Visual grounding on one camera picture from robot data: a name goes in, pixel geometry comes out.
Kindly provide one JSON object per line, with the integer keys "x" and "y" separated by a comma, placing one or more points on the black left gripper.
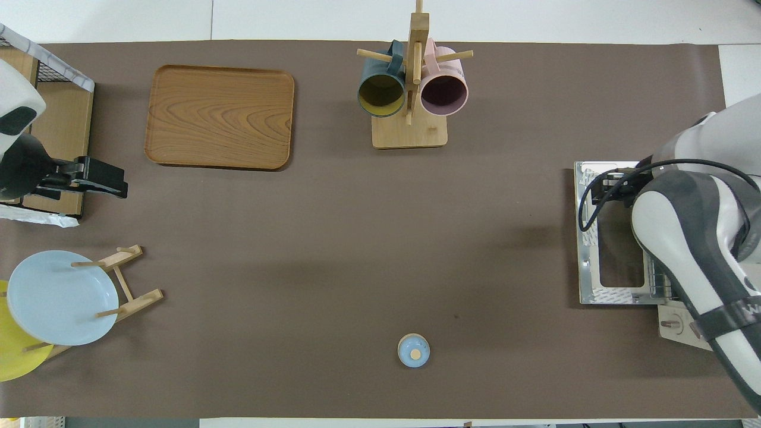
{"x": 98, "y": 176}

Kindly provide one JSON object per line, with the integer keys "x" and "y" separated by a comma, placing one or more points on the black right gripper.
{"x": 618, "y": 187}

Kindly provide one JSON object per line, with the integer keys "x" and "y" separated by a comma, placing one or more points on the toaster oven glass door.
{"x": 588, "y": 267}

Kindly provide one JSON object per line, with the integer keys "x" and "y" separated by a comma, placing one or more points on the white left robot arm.
{"x": 18, "y": 119}

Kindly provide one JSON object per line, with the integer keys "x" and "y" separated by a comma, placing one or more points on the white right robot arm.
{"x": 701, "y": 238}

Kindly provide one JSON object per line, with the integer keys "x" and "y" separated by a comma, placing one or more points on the cream oven knob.
{"x": 672, "y": 324}
{"x": 693, "y": 328}

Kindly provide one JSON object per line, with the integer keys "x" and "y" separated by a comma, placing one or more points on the light blue plate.
{"x": 59, "y": 297}

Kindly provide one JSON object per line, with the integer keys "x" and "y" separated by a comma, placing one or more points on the wooden plate rack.
{"x": 134, "y": 300}

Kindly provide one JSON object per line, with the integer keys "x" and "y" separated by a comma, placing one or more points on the wooden serving tray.
{"x": 220, "y": 116}

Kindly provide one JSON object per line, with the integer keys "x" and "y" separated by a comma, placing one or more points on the pink mug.
{"x": 445, "y": 92}

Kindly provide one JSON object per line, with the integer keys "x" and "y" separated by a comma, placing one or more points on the yellow plate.
{"x": 15, "y": 356}

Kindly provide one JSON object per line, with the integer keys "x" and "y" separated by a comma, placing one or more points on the wooden mug tree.
{"x": 410, "y": 134}

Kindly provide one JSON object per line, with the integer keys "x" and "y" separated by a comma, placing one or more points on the dark blue mug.
{"x": 380, "y": 95}

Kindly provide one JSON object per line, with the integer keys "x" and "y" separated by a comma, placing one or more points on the blue bell with wooden knob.
{"x": 413, "y": 351}

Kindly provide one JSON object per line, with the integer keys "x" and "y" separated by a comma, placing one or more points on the brown table mat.
{"x": 357, "y": 238}

